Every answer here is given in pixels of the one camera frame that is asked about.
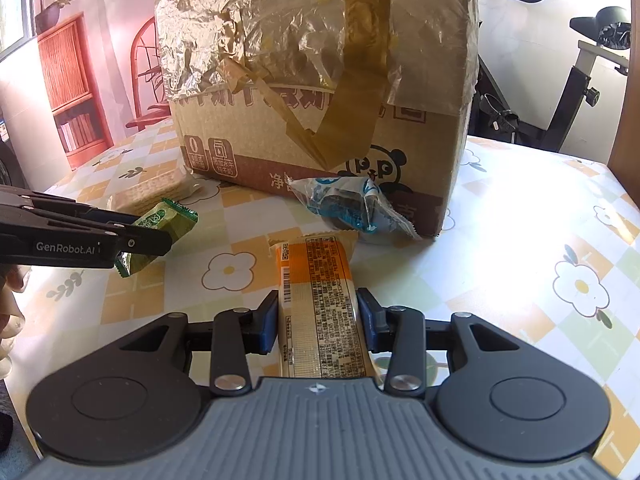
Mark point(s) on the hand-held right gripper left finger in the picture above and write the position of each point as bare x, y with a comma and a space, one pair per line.
267, 325

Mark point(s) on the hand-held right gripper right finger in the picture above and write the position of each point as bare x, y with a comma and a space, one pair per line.
369, 325

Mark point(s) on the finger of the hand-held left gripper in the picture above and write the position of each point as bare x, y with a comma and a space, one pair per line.
145, 245
60, 212

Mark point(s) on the green snack packet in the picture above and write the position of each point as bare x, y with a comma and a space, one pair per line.
170, 220

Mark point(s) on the orange snack packet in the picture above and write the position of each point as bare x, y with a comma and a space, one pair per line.
320, 320

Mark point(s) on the taped cardboard box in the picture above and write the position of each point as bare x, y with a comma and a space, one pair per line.
320, 85

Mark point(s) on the person's left hand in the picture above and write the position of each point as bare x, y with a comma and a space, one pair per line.
7, 320

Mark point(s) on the clear wafer packet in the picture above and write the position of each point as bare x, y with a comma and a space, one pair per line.
150, 187

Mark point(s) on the dark round object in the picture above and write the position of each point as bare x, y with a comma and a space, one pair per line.
10, 170

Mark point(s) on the blue cookie packet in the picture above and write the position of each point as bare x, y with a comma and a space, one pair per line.
345, 200

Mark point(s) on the floral checked tablecloth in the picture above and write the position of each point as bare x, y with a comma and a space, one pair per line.
500, 260

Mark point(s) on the black exercise bike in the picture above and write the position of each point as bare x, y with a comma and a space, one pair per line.
570, 105

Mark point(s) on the printed pink wall cloth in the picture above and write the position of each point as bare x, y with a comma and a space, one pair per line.
100, 35

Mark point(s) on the grey frame window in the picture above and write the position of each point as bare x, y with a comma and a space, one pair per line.
15, 0

